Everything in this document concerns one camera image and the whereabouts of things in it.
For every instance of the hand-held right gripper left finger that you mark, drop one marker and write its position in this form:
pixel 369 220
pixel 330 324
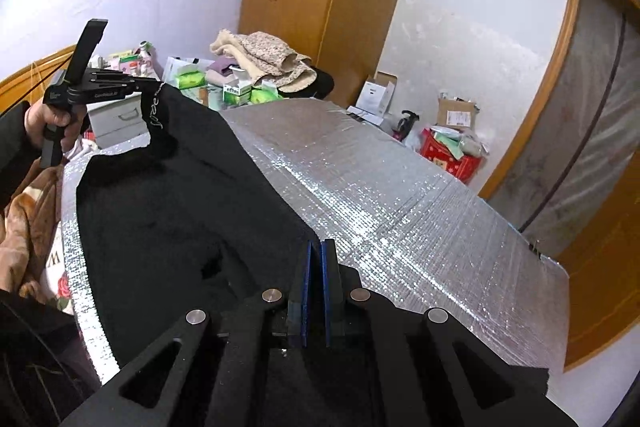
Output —
pixel 306 302

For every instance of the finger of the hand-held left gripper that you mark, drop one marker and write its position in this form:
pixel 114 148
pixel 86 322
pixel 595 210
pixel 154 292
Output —
pixel 145 84

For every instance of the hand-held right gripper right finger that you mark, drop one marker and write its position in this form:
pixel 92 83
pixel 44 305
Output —
pixel 328 302

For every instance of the black fleece garment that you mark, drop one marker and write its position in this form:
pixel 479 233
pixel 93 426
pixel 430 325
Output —
pixel 200 207

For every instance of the person's left forearm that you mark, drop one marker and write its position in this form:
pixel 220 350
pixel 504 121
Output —
pixel 15 152

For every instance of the person's left hand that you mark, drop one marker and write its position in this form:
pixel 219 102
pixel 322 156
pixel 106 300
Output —
pixel 50 119

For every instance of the white drawer cabinet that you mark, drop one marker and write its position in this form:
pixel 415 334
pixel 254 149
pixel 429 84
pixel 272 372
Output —
pixel 120 119

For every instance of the green tissue pack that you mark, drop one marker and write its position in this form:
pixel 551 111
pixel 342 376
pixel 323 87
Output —
pixel 263 95
pixel 191 79

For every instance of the wooden headboard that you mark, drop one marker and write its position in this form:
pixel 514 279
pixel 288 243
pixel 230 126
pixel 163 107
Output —
pixel 30 79

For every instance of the purple cloth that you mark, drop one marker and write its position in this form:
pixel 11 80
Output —
pixel 225 72

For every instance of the white green medicine box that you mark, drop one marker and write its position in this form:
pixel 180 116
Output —
pixel 239 94

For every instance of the silver foil mat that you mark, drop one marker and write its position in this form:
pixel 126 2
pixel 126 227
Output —
pixel 400 207

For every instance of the beige floral cloth pile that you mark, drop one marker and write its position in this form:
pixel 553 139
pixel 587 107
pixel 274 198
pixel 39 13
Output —
pixel 265 52

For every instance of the brown plush blanket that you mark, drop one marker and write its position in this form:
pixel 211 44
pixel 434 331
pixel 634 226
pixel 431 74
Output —
pixel 30 217

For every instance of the black bag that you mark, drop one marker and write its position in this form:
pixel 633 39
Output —
pixel 320 83

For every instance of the white open box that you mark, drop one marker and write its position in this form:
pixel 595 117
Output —
pixel 377 96

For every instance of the brown cardboard box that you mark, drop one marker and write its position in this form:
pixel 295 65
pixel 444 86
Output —
pixel 457 112

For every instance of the person's dark clothing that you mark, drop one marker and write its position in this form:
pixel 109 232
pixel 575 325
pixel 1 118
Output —
pixel 35 357

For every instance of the clear plastic door curtain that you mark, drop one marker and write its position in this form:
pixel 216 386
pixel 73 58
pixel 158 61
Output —
pixel 590 107

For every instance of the wooden door frame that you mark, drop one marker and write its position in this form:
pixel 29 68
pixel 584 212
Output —
pixel 565 57

